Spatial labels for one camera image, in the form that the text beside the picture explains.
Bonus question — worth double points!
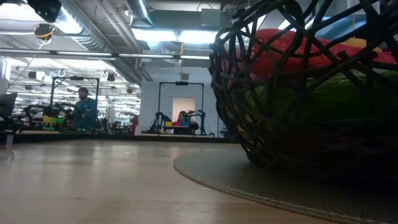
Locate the long ceiling light bar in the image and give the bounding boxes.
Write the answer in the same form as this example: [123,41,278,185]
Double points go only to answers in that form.
[0,48,212,62]

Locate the yellow lemon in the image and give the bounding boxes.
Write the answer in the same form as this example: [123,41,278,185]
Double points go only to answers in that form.
[236,113,257,147]

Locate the person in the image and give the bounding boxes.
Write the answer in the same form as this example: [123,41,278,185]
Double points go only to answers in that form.
[71,87,99,130]
[173,111,200,135]

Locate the black gantry frame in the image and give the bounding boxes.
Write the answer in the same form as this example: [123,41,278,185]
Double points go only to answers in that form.
[49,75,101,111]
[157,81,205,133]

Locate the grey round mat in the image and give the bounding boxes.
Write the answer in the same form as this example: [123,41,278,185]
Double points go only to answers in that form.
[173,147,398,224]

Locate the black wire basket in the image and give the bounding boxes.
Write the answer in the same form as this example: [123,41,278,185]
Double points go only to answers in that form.
[208,0,398,187]

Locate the silver ventilation duct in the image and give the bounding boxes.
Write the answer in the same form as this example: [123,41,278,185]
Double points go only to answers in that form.
[124,0,155,27]
[26,0,146,85]

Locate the grey monitor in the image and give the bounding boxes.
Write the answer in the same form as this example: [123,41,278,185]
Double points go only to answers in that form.
[0,92,18,118]

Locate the black ceiling device yellow cable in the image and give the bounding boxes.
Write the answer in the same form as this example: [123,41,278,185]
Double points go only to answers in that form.
[33,23,57,42]

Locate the yellow and green toy block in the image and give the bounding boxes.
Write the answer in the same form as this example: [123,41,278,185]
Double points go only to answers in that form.
[42,115,66,125]

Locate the long dark green cucumber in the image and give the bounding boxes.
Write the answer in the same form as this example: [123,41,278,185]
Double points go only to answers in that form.
[310,70,398,121]

